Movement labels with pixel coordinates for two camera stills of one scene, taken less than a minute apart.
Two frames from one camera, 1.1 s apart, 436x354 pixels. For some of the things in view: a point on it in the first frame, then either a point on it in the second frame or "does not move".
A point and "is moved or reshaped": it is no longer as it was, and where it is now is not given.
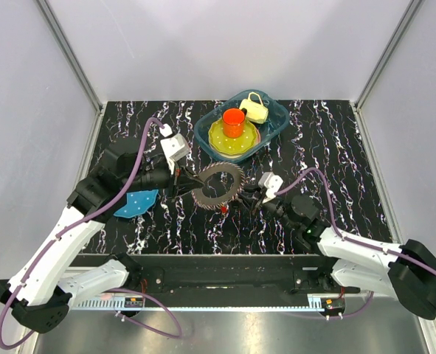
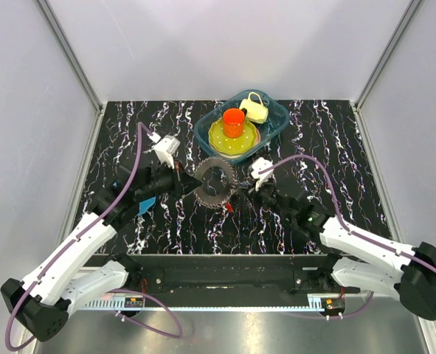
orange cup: x=234 y=122 does not move
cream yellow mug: x=256 y=113 does not move
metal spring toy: x=237 y=187 is moved or reshaped
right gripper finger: x=254 y=200 to x=248 y=189
